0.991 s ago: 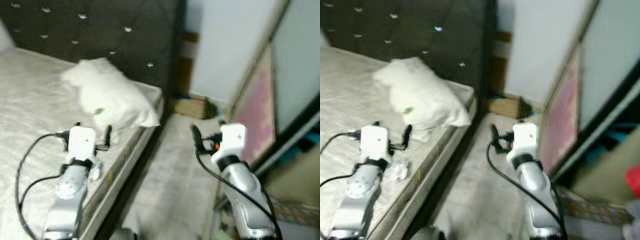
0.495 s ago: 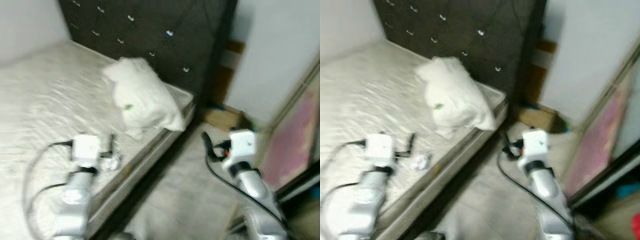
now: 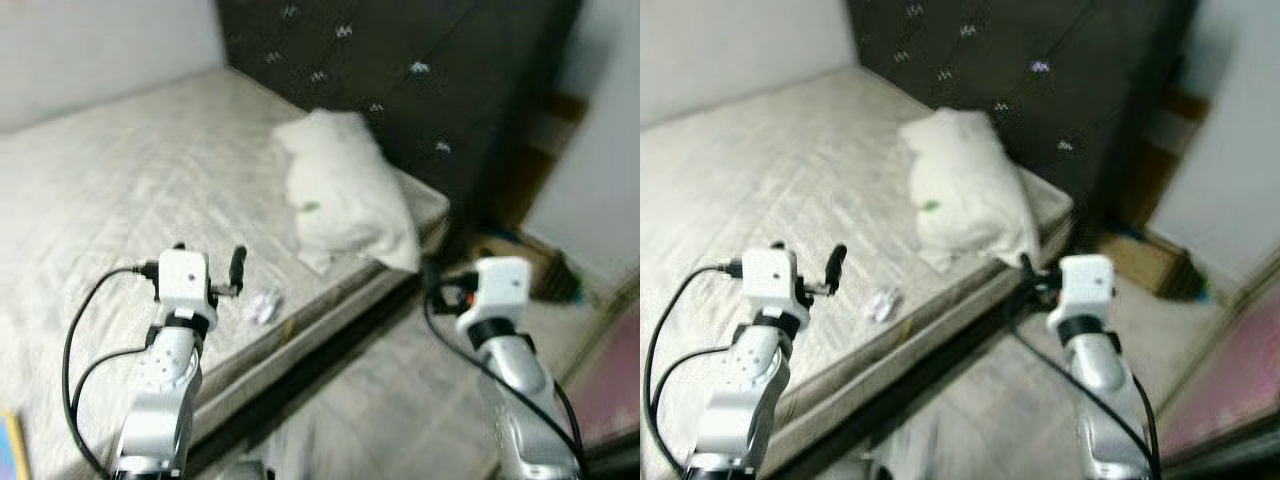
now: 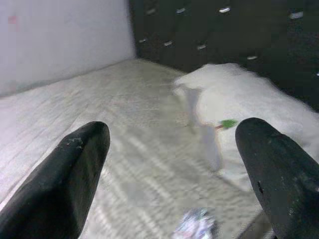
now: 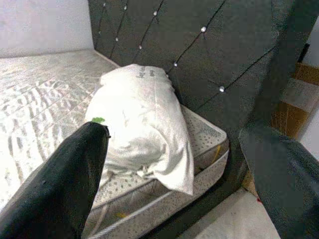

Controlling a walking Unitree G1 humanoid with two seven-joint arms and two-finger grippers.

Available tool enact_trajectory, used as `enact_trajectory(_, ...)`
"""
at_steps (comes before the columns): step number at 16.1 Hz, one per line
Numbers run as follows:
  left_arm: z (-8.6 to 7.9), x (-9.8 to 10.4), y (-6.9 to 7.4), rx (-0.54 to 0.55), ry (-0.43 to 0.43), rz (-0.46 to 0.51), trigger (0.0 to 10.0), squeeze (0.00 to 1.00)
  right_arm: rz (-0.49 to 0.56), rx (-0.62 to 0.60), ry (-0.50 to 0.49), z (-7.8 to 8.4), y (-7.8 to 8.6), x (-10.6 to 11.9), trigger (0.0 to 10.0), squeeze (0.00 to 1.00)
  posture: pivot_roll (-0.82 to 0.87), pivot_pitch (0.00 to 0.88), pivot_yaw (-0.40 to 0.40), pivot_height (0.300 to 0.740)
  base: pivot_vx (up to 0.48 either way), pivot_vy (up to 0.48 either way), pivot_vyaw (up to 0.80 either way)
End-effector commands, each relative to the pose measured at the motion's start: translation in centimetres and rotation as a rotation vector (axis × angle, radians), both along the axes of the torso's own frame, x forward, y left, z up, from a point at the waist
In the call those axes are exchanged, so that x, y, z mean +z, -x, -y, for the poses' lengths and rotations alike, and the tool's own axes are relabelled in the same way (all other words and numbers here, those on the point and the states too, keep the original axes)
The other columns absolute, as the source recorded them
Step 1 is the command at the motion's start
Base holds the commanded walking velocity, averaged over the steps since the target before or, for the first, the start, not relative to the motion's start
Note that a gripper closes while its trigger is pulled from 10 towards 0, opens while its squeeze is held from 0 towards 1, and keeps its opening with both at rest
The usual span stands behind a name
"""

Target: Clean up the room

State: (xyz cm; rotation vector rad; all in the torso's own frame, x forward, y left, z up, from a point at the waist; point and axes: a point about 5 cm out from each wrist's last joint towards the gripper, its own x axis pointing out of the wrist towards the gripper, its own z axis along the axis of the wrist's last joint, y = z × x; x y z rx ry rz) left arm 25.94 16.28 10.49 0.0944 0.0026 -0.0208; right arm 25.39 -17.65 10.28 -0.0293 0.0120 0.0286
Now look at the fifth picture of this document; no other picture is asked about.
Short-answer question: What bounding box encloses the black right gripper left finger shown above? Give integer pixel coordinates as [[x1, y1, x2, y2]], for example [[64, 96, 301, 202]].
[[0, 121, 111, 239]]

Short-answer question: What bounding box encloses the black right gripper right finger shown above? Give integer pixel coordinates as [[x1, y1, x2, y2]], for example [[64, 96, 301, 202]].
[[239, 126, 319, 239]]

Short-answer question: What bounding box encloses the white pillow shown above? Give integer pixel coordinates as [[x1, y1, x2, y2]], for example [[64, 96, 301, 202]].
[[84, 63, 195, 196]]

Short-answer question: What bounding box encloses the grey patterned mattress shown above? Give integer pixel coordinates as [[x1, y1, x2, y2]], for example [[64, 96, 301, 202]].
[[0, 48, 229, 239]]

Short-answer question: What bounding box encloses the dark grey tufted headboard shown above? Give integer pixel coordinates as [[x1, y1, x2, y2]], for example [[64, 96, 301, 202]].
[[88, 0, 311, 140]]

